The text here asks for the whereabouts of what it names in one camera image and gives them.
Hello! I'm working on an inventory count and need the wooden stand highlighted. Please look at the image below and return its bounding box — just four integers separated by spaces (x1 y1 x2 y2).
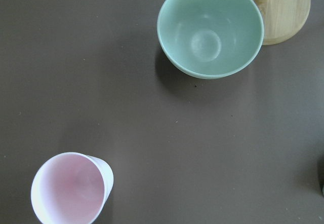
253 0 311 45

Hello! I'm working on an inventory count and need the green bowl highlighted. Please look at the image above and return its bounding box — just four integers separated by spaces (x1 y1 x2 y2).
157 0 264 79

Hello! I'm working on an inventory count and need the pink cup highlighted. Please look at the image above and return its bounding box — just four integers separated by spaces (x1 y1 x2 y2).
30 152 114 223

